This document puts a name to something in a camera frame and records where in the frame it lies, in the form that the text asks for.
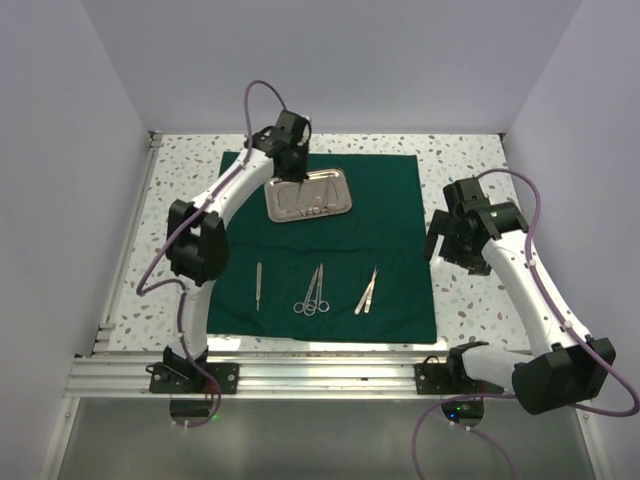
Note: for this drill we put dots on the steel needle holder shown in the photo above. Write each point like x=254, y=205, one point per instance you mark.
x=320, y=204

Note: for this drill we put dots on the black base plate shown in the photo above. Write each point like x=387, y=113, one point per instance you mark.
x=436, y=379
x=167, y=381

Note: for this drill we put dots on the thin pointed steel tweezers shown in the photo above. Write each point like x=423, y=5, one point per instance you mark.
x=301, y=204

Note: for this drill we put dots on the steel scalpel handle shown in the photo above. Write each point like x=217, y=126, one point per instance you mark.
x=258, y=289

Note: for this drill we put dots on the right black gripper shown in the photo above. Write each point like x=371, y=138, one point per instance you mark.
x=476, y=263

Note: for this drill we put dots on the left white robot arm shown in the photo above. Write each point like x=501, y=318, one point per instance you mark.
x=197, y=242

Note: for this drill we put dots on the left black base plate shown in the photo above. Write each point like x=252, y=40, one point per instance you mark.
x=167, y=381

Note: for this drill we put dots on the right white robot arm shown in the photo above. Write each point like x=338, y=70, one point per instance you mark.
x=566, y=364

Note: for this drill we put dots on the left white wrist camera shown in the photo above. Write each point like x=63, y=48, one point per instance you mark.
x=307, y=131

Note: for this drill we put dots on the steel surgical scissors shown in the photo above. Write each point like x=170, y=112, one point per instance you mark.
x=316, y=302

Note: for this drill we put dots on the aluminium mounting rail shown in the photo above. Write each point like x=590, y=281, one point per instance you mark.
x=263, y=375

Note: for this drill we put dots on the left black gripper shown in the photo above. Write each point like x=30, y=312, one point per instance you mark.
x=301, y=174

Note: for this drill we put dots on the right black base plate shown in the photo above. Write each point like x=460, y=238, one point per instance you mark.
x=436, y=379

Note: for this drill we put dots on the steel ring-handled clamp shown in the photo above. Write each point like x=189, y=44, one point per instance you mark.
x=307, y=295

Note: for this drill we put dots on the stainless steel instrument tray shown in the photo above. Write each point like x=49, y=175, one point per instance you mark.
x=280, y=195

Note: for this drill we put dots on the green surgical drape cloth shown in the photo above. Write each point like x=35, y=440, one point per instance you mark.
x=385, y=228

